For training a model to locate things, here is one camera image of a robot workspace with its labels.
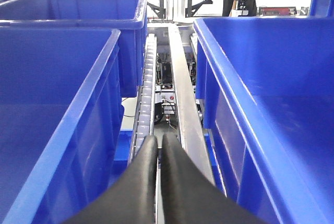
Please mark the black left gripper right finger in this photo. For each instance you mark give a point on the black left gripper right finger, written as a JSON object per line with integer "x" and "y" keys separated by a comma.
{"x": 188, "y": 196}

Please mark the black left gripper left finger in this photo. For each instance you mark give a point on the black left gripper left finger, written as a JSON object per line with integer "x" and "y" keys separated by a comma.
{"x": 131, "y": 198}

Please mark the white roller track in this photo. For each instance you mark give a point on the white roller track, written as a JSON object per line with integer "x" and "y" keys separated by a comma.
{"x": 144, "y": 114}

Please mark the near left blue bin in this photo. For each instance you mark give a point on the near left blue bin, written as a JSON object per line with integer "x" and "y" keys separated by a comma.
{"x": 61, "y": 114}

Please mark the right large blue bin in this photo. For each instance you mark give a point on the right large blue bin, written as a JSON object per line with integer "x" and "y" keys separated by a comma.
{"x": 266, "y": 85}

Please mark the far left blue bin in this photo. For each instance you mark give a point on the far left blue bin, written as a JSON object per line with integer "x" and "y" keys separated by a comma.
{"x": 128, "y": 16}

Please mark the steel divider rail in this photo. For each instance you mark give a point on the steel divider rail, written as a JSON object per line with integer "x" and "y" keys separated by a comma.
{"x": 189, "y": 126}

